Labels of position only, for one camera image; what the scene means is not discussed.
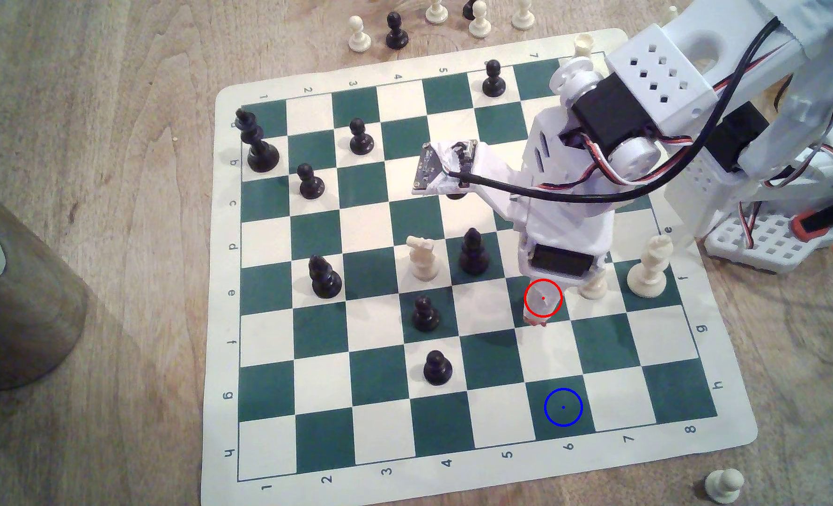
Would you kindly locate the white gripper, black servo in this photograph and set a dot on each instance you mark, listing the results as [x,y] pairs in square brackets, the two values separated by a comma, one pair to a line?
[560,263]

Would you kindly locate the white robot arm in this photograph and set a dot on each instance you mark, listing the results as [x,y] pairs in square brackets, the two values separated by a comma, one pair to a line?
[676,77]

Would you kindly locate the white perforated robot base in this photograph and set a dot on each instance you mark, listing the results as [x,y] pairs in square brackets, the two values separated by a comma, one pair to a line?
[767,242]

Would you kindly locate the white chess pawn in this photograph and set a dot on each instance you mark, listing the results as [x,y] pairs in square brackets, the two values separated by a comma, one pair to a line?
[523,17]
[359,39]
[583,46]
[480,24]
[436,12]
[596,288]
[724,486]

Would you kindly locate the tall white chess piece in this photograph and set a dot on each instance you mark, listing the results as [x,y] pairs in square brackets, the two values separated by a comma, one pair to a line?
[648,277]

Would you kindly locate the black chess pawn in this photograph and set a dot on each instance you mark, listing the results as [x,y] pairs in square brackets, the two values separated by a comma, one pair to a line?
[437,371]
[426,317]
[361,140]
[493,83]
[311,184]
[396,35]

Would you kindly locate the white chess knight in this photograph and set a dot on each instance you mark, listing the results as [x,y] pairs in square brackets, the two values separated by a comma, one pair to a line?
[424,263]

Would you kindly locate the green white chess mat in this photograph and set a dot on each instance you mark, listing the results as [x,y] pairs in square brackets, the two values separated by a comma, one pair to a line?
[360,337]

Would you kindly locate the black chess piece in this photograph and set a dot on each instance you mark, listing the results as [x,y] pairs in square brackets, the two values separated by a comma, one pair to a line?
[468,8]

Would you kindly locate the black chess king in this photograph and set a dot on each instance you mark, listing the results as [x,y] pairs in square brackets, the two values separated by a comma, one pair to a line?
[262,154]

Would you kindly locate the brown cup with round logo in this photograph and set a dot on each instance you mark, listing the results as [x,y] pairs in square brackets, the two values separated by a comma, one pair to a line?
[16,295]

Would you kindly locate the wrist camera with taped mount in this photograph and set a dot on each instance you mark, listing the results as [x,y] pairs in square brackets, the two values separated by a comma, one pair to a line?
[437,167]

